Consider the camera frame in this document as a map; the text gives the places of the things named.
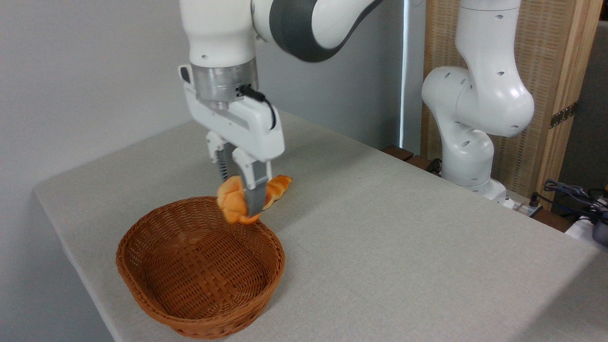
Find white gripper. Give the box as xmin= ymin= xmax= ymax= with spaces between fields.
xmin=178 ymin=65 xmax=286 ymax=217

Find tangled dark cables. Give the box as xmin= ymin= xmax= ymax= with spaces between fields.
xmin=542 ymin=179 xmax=608 ymax=224

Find brown wicker basket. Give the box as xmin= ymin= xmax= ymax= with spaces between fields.
xmin=116 ymin=196 xmax=286 ymax=340

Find metal screen hinge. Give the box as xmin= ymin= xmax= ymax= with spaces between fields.
xmin=550 ymin=101 xmax=579 ymax=129

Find dark brown wooden block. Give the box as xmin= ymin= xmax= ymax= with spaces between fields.
xmin=382 ymin=145 xmax=415 ymax=162

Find wooden woven folding screen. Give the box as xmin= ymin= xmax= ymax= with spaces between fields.
xmin=421 ymin=0 xmax=604 ymax=210

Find round pale bread roll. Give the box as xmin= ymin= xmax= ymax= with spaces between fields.
xmin=216 ymin=175 xmax=263 ymax=225

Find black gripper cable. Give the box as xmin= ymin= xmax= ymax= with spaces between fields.
xmin=237 ymin=84 xmax=277 ymax=131

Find dark grey round container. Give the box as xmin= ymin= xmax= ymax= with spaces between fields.
xmin=591 ymin=216 xmax=608 ymax=247

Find white plug connector box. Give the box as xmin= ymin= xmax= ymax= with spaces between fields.
xmin=503 ymin=192 xmax=543 ymax=218

